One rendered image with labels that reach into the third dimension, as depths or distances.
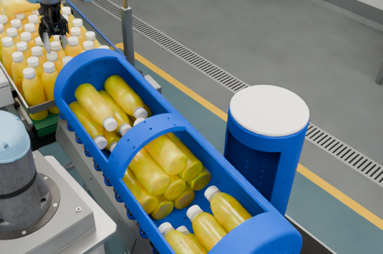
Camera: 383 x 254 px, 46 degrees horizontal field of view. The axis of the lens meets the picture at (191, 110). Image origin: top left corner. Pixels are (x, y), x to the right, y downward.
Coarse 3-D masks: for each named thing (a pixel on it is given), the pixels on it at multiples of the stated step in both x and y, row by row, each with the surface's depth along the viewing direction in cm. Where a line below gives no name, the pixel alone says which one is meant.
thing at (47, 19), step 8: (48, 8) 152; (56, 8) 152; (48, 16) 157; (56, 16) 154; (48, 24) 154; (56, 24) 156; (64, 24) 157; (48, 32) 160; (56, 32) 158; (64, 32) 159
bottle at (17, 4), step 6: (6, 0) 184; (12, 0) 185; (18, 0) 186; (24, 0) 187; (6, 6) 183; (12, 6) 185; (18, 6) 186; (24, 6) 187; (30, 6) 189; (36, 6) 190; (6, 12) 184; (12, 12) 186; (18, 12) 187; (24, 12) 190
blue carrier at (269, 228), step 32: (96, 64) 150; (128, 64) 146; (64, 96) 150; (160, 96) 134; (160, 128) 118; (192, 128) 123; (96, 160) 129; (128, 160) 116; (224, 160) 114; (128, 192) 114; (256, 192) 106; (160, 224) 126; (256, 224) 95; (288, 224) 100
